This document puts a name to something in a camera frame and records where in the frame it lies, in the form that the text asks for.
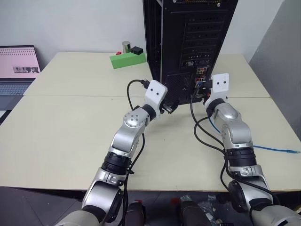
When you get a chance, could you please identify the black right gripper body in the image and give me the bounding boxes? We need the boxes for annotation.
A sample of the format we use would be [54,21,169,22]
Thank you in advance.
[201,85,213,101]

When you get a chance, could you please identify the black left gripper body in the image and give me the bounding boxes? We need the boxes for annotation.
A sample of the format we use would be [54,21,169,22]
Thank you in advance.
[160,102,174,114]

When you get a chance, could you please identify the blue ethernet cable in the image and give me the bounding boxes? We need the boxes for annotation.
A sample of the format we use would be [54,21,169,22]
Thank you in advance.
[207,116,301,156]

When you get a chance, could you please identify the black computer tower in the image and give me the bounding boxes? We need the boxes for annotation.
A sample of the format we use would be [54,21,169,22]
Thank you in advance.
[143,0,239,105]

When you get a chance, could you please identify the green rectangular box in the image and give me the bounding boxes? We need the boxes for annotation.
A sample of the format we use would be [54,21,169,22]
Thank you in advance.
[109,52,147,70]

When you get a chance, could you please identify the grey partition panel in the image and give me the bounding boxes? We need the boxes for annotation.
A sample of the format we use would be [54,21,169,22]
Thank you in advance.
[249,0,301,148]

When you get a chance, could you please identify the clear plastic bags pile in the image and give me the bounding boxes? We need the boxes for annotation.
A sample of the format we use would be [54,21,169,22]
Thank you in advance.
[199,193,227,226]

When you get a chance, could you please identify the dark rounded shape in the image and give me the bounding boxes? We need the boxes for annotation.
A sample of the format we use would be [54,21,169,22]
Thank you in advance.
[126,199,146,226]
[170,198,213,226]

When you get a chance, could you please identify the open laptop pink screen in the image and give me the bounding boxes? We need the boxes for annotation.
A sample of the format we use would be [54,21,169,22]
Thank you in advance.
[0,45,42,96]

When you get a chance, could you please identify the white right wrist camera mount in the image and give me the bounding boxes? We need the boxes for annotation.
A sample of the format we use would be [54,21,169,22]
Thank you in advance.
[203,73,230,105]

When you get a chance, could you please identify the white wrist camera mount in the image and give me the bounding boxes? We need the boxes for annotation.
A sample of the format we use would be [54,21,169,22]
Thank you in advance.
[203,73,230,105]
[144,80,168,116]

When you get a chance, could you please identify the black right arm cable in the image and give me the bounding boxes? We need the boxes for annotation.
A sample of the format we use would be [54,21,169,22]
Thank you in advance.
[190,93,281,206]

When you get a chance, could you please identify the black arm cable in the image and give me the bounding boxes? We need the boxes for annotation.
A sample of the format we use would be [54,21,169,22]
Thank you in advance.
[122,79,152,226]
[190,93,281,206]

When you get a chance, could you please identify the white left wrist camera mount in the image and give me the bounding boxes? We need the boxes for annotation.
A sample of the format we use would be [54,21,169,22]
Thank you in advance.
[144,80,168,116]

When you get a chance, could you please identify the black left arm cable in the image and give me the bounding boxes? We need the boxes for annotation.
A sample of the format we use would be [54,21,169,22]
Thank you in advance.
[122,79,152,226]

